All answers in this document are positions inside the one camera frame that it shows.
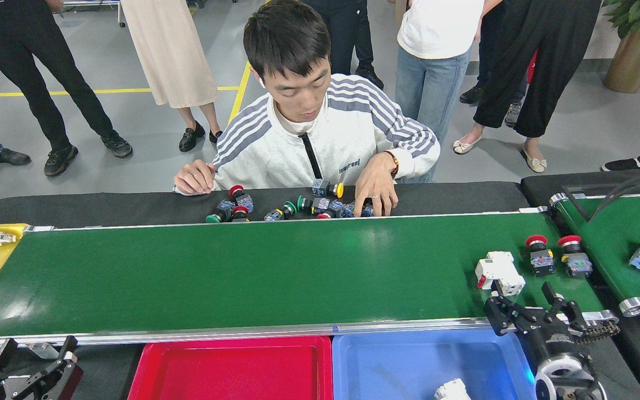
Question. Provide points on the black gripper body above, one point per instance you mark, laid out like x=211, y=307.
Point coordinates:
x=559, y=341

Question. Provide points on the white circuit breaker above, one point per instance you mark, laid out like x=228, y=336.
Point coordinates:
x=453, y=391
x=500, y=269

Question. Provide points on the green conveyor belt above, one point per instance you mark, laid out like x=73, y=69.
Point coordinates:
x=609, y=244
x=242, y=272

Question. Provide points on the blue plastic tray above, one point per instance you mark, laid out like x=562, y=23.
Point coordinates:
x=409, y=366

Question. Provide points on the red plastic tray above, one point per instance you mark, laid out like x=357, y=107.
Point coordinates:
x=231, y=372

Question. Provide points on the person's left hand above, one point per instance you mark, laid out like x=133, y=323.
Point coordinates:
x=375, y=186

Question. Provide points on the person's right hand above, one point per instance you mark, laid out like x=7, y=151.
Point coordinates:
x=195, y=178

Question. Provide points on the seated person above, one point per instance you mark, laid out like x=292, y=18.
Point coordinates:
x=342, y=128

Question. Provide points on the potted green plant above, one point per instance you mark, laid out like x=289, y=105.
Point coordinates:
x=634, y=61

